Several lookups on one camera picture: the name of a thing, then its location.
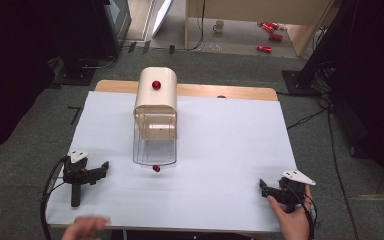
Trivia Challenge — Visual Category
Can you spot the black hanging cable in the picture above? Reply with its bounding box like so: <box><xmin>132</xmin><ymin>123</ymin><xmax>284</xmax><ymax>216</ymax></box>
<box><xmin>176</xmin><ymin>0</ymin><xmax>206</xmax><ymax>53</ymax></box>

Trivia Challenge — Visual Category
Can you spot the light wooden desk frame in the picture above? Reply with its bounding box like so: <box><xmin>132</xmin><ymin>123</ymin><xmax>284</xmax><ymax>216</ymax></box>
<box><xmin>183</xmin><ymin>0</ymin><xmax>335</xmax><ymax>58</ymax></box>

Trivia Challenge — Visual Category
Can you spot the black floor cable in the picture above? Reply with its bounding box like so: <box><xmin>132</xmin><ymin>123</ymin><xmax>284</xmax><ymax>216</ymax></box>
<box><xmin>286</xmin><ymin>108</ymin><xmax>328</xmax><ymax>131</ymax></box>
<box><xmin>318</xmin><ymin>93</ymin><xmax>360</xmax><ymax>240</ymax></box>

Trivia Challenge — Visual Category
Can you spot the black equipment cabinet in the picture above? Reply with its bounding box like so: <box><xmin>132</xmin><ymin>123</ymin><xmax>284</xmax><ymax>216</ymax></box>
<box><xmin>91</xmin><ymin>0</ymin><xmax>133</xmax><ymax>58</ymax></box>

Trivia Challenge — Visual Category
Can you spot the grey mug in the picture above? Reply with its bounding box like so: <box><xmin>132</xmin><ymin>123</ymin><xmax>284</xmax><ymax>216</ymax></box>
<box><xmin>212</xmin><ymin>19</ymin><xmax>225</xmax><ymax>34</ymax></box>

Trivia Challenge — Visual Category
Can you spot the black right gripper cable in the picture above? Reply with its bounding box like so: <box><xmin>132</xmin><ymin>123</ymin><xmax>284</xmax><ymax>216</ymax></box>
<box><xmin>285</xmin><ymin>184</ymin><xmax>318</xmax><ymax>240</ymax></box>

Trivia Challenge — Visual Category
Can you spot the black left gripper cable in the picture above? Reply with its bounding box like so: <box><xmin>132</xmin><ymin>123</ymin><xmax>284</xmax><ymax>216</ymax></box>
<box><xmin>39</xmin><ymin>155</ymin><xmax>70</xmax><ymax>240</ymax></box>

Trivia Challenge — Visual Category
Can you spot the black stand base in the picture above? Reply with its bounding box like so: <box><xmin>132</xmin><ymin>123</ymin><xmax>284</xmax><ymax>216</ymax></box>
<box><xmin>53</xmin><ymin>57</ymin><xmax>98</xmax><ymax>87</ymax></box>

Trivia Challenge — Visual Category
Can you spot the white board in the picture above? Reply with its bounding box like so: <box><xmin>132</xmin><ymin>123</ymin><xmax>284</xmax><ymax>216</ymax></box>
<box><xmin>151</xmin><ymin>0</ymin><xmax>175</xmax><ymax>30</ymax></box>

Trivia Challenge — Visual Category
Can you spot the dark curtain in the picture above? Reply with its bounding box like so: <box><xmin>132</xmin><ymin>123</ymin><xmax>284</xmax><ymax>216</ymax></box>
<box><xmin>326</xmin><ymin>0</ymin><xmax>384</xmax><ymax>193</ymax></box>
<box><xmin>0</xmin><ymin>0</ymin><xmax>96</xmax><ymax>158</ymax></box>

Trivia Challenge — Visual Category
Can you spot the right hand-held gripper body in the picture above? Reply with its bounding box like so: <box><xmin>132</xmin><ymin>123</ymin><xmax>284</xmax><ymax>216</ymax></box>
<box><xmin>277</xmin><ymin>169</ymin><xmax>317</xmax><ymax>214</ymax></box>

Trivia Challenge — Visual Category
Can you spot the clear drawer with red knob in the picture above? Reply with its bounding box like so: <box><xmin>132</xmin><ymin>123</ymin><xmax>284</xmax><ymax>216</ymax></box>
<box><xmin>132</xmin><ymin>111</ymin><xmax>178</xmax><ymax>174</ymax></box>

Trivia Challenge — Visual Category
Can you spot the person's left hand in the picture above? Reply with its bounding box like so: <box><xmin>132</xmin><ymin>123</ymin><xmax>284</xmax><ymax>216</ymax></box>
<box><xmin>61</xmin><ymin>215</ymin><xmax>112</xmax><ymax>240</ymax></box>

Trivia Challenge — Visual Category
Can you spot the black stand with base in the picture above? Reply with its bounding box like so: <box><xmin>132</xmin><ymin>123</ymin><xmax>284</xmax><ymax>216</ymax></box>
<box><xmin>281</xmin><ymin>0</ymin><xmax>351</xmax><ymax>98</ymax></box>

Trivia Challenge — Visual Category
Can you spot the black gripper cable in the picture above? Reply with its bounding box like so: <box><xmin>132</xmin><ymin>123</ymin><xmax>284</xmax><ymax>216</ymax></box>
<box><xmin>39</xmin><ymin>155</ymin><xmax>70</xmax><ymax>240</ymax></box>
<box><xmin>285</xmin><ymin>184</ymin><xmax>318</xmax><ymax>240</ymax></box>

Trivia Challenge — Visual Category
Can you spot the cream box with red knob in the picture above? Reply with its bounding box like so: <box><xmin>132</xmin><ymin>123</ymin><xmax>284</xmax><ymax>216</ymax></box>
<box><xmin>133</xmin><ymin>66</ymin><xmax>179</xmax><ymax>141</ymax></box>

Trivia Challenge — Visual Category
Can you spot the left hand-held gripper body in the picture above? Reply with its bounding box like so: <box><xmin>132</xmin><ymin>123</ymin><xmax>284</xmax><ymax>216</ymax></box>
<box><xmin>62</xmin><ymin>149</ymin><xmax>92</xmax><ymax>208</ymax></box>

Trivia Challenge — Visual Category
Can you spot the white table cover sheet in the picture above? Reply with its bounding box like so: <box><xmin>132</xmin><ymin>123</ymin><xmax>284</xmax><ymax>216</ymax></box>
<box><xmin>45</xmin><ymin>90</ymin><xmax>298</xmax><ymax>234</ymax></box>

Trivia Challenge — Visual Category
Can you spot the person's right hand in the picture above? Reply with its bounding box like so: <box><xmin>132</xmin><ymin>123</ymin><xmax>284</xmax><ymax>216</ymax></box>
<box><xmin>267</xmin><ymin>184</ymin><xmax>314</xmax><ymax>240</ymax></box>

